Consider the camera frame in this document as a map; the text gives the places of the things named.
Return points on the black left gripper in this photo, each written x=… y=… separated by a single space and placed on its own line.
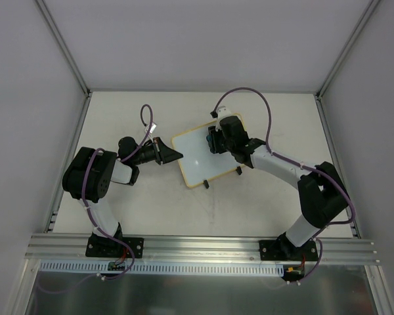
x=158 y=151

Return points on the white slotted cable duct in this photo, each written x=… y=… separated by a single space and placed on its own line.
x=165 y=268

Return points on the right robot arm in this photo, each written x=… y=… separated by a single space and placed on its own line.
x=322 y=195

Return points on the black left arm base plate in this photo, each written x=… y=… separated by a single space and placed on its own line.
x=101 y=247

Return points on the left aluminium frame post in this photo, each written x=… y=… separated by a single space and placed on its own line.
x=61 y=43

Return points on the aluminium mounting rail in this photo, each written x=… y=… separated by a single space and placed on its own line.
x=202 y=249

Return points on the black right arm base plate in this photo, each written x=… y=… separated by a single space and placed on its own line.
x=272 y=250

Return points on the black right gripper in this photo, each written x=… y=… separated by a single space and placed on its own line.
x=218 y=141

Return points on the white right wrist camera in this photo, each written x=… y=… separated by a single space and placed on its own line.
x=219 y=113

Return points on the yellow framed whiteboard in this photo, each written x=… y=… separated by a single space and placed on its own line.
x=198 y=163

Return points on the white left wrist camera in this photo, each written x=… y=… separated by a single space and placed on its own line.
x=151 y=127

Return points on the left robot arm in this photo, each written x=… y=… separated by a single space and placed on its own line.
x=88 y=177

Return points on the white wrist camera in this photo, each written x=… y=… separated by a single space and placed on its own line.
x=151 y=127
x=219 y=113

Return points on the right aluminium frame post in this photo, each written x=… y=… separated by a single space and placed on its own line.
x=356 y=32

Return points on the blue black whiteboard eraser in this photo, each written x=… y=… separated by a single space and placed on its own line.
x=210 y=139

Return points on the aluminium frame post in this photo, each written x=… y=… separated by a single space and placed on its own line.
x=61 y=43
x=356 y=32

